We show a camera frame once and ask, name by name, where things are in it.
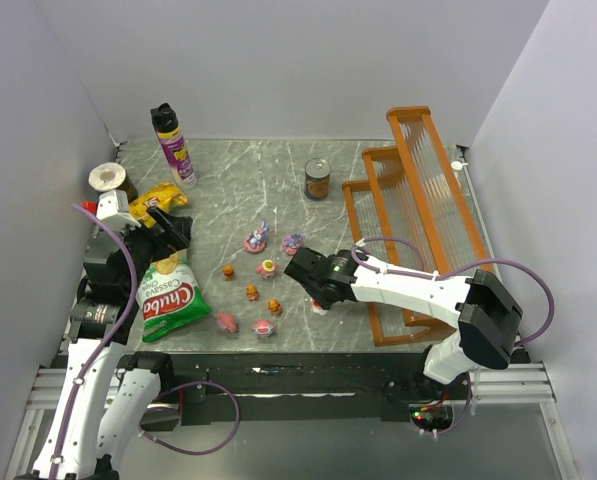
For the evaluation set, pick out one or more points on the purple cat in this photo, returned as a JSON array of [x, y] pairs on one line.
[[291, 243]]

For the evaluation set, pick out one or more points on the pink figure with green hat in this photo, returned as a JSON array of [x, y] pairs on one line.
[[267, 268]]

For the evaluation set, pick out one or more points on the orange bear figure middle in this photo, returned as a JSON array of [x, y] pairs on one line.
[[252, 293]]

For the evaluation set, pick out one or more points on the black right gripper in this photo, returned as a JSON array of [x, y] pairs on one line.
[[301, 267]]

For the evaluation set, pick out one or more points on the purple insect spray can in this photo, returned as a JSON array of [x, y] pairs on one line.
[[168, 131]]

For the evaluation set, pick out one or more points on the pink pig figure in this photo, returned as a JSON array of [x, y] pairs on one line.
[[227, 322]]

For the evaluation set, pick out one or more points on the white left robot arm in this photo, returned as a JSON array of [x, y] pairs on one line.
[[89, 433]]

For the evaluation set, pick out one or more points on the yellow snack bag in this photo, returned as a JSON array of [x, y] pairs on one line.
[[165, 196]]

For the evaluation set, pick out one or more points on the chips tube with white lid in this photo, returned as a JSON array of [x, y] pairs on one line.
[[112, 176]]

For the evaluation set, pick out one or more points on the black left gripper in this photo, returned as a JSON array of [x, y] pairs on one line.
[[163, 232]]

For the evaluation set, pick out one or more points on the brown tin can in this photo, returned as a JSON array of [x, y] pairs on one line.
[[317, 178]]

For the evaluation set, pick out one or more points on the orange bear figure right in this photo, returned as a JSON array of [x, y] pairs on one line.
[[274, 307]]

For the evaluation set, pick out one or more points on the green Chuba cassava chips bag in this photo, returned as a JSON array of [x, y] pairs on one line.
[[169, 297]]

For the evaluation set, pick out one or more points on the purple bunny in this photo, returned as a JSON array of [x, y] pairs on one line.
[[256, 241]]

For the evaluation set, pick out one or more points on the orange tiered display shelf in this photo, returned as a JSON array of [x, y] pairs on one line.
[[417, 211]]

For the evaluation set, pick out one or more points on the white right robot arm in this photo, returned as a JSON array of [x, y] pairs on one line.
[[483, 313]]

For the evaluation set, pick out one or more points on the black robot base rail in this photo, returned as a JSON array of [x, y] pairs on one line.
[[219, 387]]

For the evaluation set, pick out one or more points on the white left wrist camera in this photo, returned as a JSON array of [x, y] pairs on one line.
[[113, 211]]

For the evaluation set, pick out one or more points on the small orange bear figure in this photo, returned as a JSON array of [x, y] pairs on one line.
[[228, 272]]

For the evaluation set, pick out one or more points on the pink round figure teal face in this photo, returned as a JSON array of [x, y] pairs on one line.
[[263, 328]]

